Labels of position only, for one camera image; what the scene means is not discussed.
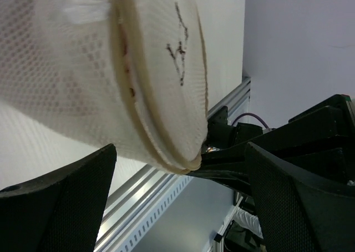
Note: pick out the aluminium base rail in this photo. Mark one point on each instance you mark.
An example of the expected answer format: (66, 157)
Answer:
(134, 207)

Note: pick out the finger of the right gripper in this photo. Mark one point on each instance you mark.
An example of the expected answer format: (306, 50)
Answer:
(232, 180)

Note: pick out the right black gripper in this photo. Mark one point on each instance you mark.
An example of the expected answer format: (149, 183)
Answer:
(320, 140)

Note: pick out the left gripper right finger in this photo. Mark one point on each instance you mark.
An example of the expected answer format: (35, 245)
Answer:
(299, 210)

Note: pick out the beige round mesh laundry bag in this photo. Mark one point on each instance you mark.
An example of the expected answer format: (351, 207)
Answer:
(127, 72)

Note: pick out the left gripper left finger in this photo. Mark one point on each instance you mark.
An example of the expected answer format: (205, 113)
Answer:
(61, 210)

